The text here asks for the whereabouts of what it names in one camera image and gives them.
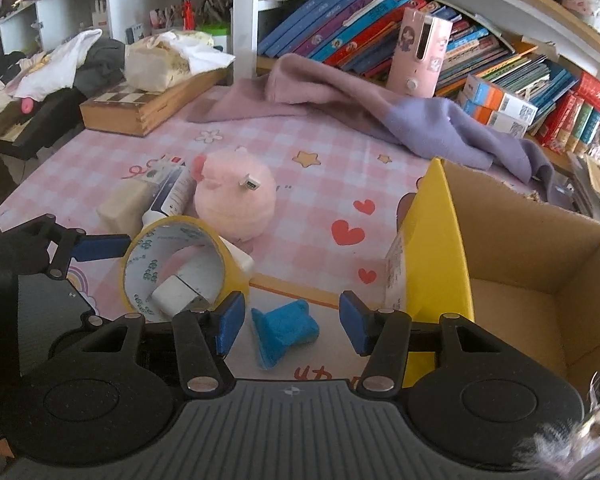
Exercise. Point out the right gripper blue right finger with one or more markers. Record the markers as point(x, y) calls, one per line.
point(381, 335)

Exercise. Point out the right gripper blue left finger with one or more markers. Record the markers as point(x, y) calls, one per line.
point(203, 339)

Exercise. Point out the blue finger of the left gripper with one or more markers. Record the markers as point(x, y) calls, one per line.
point(76, 244)

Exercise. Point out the white charger plug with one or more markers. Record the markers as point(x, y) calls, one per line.
point(197, 275)

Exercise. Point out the yellow tape roll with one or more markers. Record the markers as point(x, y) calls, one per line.
point(143, 266)

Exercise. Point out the beige eraser block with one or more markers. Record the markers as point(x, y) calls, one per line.
point(122, 210)

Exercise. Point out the pink plush pig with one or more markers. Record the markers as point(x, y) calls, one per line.
point(235, 193)

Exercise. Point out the white glue tube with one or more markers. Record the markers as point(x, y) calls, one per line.
point(173, 196)

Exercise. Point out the yellow cardboard box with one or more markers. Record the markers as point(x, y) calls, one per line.
point(525, 271)

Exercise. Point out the wooden chess box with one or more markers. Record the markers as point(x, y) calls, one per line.
point(134, 112)

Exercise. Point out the pink checkered table mat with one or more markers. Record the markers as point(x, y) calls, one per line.
point(337, 191)

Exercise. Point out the crumpled beige paper bag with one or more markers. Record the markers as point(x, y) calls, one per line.
point(158, 63)

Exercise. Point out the orange white carton boxes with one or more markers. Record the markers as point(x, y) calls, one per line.
point(496, 108)

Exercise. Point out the pink purple cloth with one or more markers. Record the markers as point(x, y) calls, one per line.
point(428, 127)

